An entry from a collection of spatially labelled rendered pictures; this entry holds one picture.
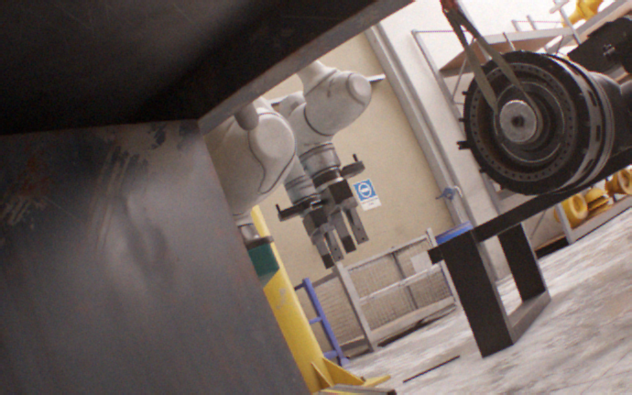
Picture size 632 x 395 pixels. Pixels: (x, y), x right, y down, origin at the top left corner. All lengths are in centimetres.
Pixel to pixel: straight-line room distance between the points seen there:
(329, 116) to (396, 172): 790
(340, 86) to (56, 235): 112
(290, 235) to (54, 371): 810
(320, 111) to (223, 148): 34
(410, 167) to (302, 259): 204
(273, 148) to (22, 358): 95
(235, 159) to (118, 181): 73
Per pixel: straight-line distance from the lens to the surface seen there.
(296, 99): 182
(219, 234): 78
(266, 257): 157
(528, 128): 241
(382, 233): 920
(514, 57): 256
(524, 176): 249
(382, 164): 953
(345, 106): 167
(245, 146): 141
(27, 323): 59
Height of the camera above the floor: 53
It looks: 7 degrees up
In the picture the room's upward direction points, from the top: 23 degrees counter-clockwise
